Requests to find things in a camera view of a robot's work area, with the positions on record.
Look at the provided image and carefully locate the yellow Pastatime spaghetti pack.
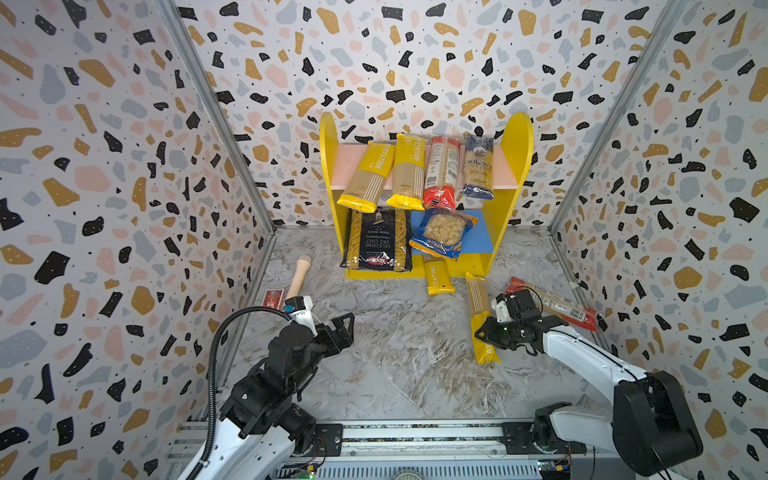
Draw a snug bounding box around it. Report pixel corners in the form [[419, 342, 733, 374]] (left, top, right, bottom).
[[337, 142, 395, 214]]

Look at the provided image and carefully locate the red long spaghetti pack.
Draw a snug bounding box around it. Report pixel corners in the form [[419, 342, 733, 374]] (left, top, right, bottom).
[[506, 277, 597, 332]]

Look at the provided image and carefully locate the blue orange orecchiette bag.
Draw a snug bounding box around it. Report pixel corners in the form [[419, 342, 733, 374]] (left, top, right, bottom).
[[409, 207, 478, 261]]

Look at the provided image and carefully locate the black corrugated cable hose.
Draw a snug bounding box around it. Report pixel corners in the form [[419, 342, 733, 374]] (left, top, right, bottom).
[[182, 305, 292, 480]]

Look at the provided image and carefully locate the wooden rolling pin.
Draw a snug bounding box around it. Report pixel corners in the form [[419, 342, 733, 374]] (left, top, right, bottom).
[[286, 255, 312, 299]]

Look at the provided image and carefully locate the pink upper shelf board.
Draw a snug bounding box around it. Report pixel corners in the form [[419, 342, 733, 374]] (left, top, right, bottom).
[[329, 144, 518, 191]]

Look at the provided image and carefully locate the red playing card box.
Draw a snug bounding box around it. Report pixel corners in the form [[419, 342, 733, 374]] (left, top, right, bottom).
[[261, 289, 285, 310]]

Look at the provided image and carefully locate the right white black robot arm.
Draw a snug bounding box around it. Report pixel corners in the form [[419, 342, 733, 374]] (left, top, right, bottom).
[[472, 288, 704, 477]]

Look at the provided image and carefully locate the red clear spaghetti pack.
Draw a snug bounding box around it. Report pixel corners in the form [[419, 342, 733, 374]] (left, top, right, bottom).
[[423, 136, 460, 209]]

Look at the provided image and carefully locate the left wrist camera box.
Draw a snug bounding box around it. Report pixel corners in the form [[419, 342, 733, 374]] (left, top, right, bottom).
[[284, 296, 317, 336]]

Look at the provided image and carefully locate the dark penne pasta bag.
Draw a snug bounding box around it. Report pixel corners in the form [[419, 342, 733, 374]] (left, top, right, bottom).
[[340, 207, 412, 273]]

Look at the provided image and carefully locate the blue yellow spaghetti pack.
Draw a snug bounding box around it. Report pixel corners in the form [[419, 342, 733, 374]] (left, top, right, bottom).
[[461, 135, 494, 200]]

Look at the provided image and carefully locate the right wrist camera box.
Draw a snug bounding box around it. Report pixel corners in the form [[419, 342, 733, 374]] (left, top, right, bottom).
[[491, 297, 510, 323]]

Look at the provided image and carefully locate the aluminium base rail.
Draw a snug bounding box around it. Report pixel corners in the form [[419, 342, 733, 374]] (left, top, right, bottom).
[[161, 419, 679, 480]]

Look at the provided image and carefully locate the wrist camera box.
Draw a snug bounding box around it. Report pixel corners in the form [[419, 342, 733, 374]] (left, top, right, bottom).
[[491, 297, 510, 323], [284, 296, 317, 336]]

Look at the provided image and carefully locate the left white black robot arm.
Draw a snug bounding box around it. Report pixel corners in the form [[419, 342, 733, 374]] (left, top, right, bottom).
[[179, 313, 355, 479]]

